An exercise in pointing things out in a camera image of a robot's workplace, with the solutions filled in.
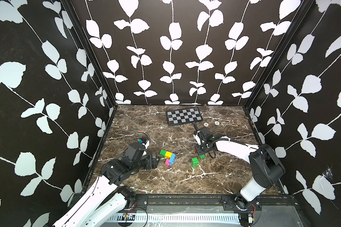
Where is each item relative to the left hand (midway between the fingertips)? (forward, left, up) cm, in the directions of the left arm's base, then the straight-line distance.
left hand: (156, 157), depth 73 cm
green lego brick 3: (+7, -29, -16) cm, 34 cm away
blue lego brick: (+6, -9, -15) cm, 18 cm away
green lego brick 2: (+1, -22, -10) cm, 24 cm away
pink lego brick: (+3, -5, -15) cm, 16 cm away
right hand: (+12, -26, -14) cm, 31 cm away
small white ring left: (+33, -36, -17) cm, 52 cm away
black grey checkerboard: (+40, -19, -15) cm, 47 cm away
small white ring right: (+35, -45, -18) cm, 60 cm away
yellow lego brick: (+9, -6, -16) cm, 19 cm away
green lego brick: (+9, -2, -15) cm, 18 cm away
